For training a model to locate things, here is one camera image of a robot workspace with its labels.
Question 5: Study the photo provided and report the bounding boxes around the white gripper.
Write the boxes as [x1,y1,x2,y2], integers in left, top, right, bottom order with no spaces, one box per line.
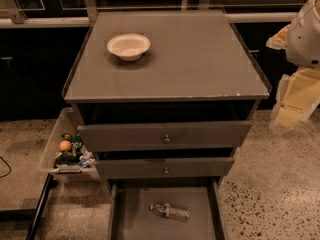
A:
[266,0,320,131]

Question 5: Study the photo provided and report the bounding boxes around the clear plastic water bottle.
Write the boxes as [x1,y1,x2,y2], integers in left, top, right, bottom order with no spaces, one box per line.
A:
[149,202,191,222]

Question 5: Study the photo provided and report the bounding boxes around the grey top drawer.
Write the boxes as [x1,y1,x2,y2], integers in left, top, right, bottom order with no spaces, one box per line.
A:
[77,121,252,152]

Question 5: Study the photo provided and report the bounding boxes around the grey drawer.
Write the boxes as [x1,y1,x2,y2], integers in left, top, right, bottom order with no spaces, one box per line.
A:
[77,121,252,152]
[96,157,234,179]
[108,178,229,240]

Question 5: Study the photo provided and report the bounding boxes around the grey middle drawer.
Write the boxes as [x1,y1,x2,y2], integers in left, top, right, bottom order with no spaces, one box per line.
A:
[96,157,234,179]

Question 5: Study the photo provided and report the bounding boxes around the grey drawer cabinet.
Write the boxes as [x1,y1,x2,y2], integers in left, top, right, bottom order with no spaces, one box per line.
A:
[61,10,273,185]

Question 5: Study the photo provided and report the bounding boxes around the grey bottom drawer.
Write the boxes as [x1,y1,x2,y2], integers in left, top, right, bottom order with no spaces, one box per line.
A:
[108,178,229,240]

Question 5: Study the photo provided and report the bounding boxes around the white paper bowl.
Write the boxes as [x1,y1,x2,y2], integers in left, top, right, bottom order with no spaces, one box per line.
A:
[106,34,151,61]

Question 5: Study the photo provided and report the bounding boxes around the crumpled snack wrappers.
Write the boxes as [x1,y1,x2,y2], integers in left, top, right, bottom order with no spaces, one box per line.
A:
[56,145,97,169]

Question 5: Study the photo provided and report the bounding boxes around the green toy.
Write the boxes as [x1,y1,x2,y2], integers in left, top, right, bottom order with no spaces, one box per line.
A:
[60,133,83,155]

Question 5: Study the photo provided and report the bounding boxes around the orange ball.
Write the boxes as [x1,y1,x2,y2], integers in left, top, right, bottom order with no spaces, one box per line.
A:
[60,141,72,151]

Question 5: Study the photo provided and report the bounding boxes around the clear plastic storage bin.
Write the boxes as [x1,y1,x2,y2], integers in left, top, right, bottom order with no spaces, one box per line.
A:
[40,107,99,182]

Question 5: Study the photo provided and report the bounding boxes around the black floor rail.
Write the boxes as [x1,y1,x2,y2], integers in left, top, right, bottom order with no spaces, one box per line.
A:
[25,174,54,240]

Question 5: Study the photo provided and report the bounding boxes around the metal railing frame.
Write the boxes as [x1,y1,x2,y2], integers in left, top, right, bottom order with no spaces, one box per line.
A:
[0,0,307,28]

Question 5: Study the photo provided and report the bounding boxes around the black cable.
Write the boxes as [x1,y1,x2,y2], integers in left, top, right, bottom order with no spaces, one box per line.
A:
[0,155,12,179]

